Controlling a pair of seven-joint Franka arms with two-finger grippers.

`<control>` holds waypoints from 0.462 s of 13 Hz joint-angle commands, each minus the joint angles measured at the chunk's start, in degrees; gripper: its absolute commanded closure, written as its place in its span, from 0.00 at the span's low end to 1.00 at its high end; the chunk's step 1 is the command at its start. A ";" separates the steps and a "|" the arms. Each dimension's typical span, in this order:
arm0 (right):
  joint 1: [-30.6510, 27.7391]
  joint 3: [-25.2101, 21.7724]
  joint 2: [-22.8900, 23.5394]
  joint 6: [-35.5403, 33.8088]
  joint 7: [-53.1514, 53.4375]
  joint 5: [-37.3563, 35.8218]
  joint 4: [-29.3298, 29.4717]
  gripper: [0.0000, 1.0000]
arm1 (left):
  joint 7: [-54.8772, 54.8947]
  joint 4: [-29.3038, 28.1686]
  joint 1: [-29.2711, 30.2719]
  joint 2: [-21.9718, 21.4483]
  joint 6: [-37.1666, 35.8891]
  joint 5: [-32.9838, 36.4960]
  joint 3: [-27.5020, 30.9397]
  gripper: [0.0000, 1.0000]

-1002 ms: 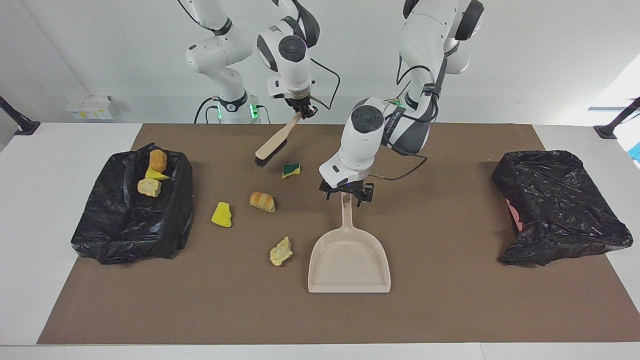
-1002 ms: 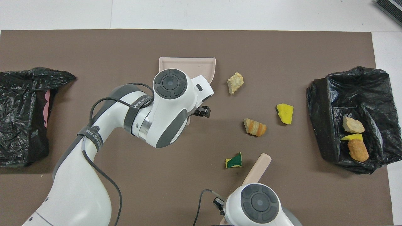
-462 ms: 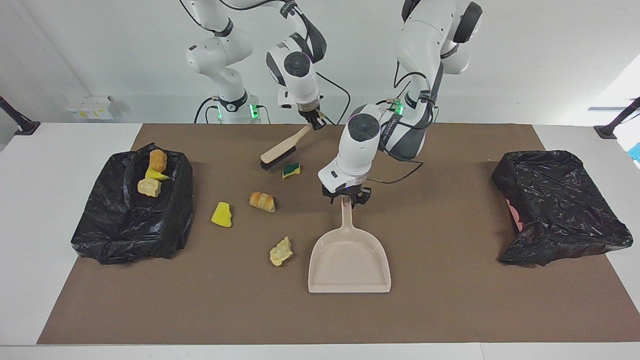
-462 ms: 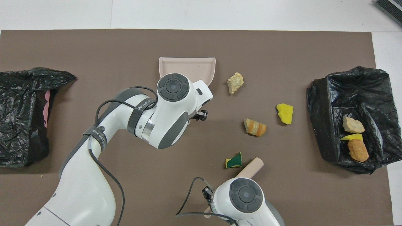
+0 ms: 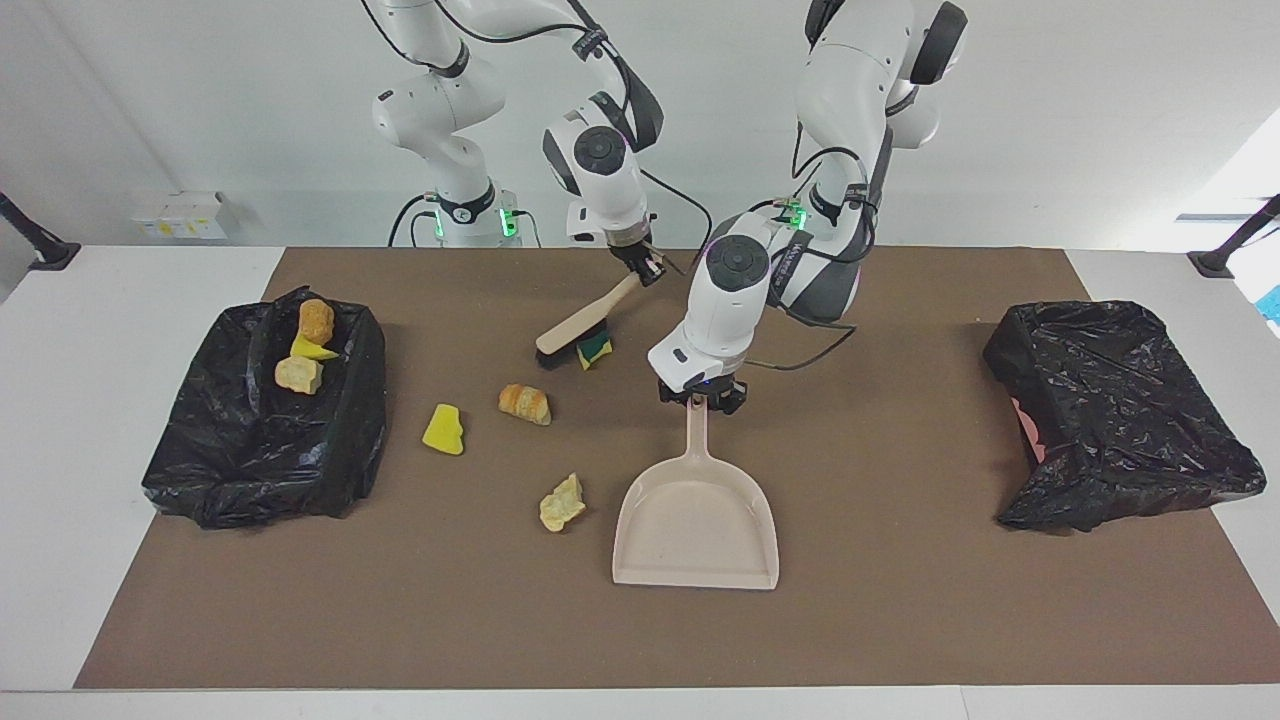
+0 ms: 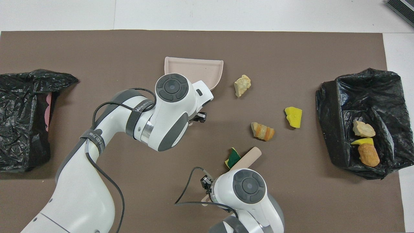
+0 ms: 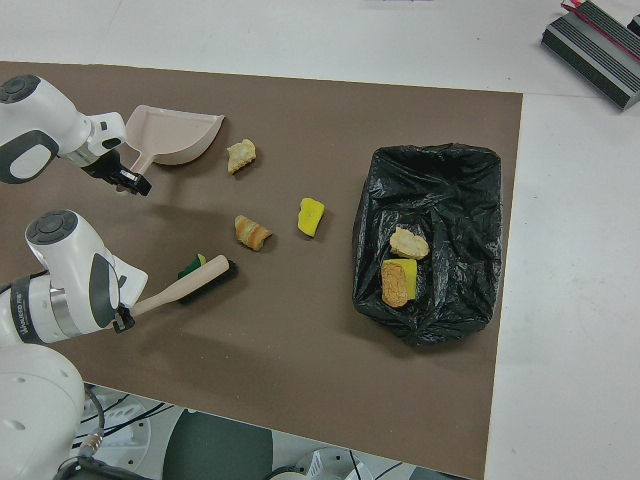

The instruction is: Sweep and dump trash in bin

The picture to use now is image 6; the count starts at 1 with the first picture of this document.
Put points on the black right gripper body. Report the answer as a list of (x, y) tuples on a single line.
[(207, 184)]

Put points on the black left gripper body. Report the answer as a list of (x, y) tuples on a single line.
[(194, 118)]

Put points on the green and yellow sponge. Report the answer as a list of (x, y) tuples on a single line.
[(232, 158)]

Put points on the beige brush with black bristles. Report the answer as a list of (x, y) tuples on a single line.
[(247, 157)]

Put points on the beige plastic dustpan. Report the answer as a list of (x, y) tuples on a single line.
[(194, 69)]

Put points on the orange striped bread piece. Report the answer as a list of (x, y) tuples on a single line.
[(262, 131)]

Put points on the plain yellow sponge piece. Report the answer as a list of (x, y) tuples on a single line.
[(293, 117)]

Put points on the notched yellow sponge piece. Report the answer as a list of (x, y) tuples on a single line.
[(362, 141)]

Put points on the pale trash piece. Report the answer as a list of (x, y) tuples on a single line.
[(364, 129), (242, 85)]

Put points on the brown fried nugget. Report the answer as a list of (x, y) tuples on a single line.
[(368, 155)]

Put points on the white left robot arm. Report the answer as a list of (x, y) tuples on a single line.
[(168, 113)]

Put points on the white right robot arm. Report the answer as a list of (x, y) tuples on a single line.
[(249, 194)]

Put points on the right black trash bag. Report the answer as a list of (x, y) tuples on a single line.
[(343, 113)]

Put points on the black trash bag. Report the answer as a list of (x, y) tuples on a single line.
[(343, 113), (22, 119)]

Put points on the left black trash bag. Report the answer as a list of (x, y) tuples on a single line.
[(22, 119)]

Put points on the brown table mat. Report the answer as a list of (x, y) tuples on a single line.
[(97, 48)]

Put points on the dark grey ribbed object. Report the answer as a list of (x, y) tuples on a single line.
[(402, 9)]

